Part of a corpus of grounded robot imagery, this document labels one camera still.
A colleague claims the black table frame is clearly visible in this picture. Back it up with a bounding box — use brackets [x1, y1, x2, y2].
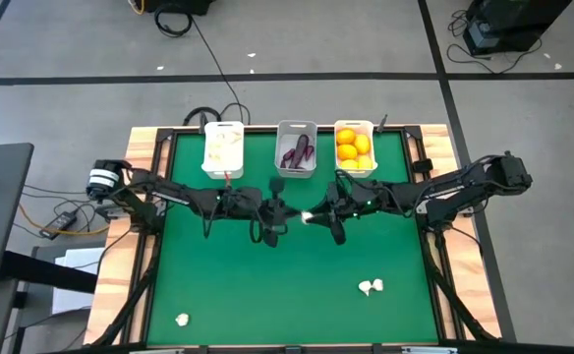
[89, 125, 504, 354]

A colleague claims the green table mat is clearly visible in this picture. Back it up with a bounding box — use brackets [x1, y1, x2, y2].
[146, 128, 439, 345]

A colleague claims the white plastic basket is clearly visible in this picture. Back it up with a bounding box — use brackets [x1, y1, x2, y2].
[201, 120, 246, 180]
[333, 119, 378, 179]
[273, 119, 318, 179]

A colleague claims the black floor equipment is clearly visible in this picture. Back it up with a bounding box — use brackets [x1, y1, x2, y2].
[142, 0, 217, 16]

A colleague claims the black equipment box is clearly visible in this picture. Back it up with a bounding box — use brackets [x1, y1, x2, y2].
[462, 0, 574, 56]

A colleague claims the long black floor cable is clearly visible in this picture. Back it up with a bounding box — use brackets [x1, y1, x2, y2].
[188, 17, 253, 127]

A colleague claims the black diagonal frame strut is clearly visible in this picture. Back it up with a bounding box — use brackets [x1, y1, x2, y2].
[92, 230, 164, 348]
[427, 235, 488, 343]

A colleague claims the coiled black cable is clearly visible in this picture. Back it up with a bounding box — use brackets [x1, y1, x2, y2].
[152, 3, 195, 39]

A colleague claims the white sheet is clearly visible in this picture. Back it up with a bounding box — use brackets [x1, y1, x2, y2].
[50, 247, 107, 316]

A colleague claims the looped black table cable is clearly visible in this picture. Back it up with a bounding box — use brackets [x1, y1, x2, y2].
[182, 101, 253, 128]

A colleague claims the black desk beam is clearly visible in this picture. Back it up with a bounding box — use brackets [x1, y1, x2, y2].
[0, 250, 99, 296]

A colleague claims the black power adapter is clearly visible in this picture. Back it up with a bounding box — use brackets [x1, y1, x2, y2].
[38, 209, 81, 241]

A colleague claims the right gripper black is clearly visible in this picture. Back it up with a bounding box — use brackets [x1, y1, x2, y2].
[310, 182, 347, 246]

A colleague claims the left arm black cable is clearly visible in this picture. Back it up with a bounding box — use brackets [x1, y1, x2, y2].
[247, 214, 274, 246]

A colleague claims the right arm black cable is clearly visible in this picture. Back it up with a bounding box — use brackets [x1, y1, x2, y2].
[334, 169, 401, 217]

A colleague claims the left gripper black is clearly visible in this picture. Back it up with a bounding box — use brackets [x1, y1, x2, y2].
[259, 176, 302, 248]

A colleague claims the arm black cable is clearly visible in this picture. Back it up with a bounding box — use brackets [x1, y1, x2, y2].
[334, 169, 401, 217]
[247, 214, 274, 246]

